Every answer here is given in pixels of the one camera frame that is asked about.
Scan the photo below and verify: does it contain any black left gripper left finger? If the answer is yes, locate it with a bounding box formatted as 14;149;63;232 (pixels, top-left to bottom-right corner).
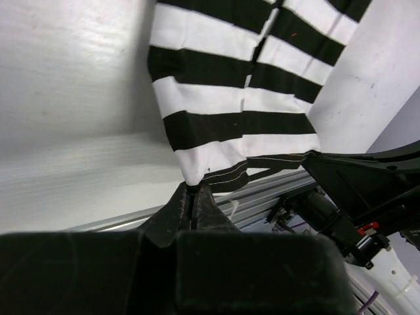
1;184;190;314

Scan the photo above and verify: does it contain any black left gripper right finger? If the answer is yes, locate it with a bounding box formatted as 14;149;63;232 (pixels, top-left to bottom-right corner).
173;185;357;315

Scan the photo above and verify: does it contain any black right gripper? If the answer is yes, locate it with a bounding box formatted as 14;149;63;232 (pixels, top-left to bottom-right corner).
267;142;419;268

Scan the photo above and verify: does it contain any black white striped tank top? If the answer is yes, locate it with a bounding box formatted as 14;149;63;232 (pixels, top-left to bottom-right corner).
148;1;369;193

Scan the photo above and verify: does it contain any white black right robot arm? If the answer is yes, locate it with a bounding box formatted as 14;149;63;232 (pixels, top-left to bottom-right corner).
268;142;419;314

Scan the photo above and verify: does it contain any aluminium rail frame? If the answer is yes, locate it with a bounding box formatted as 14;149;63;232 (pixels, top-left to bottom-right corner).
65;170;420;315

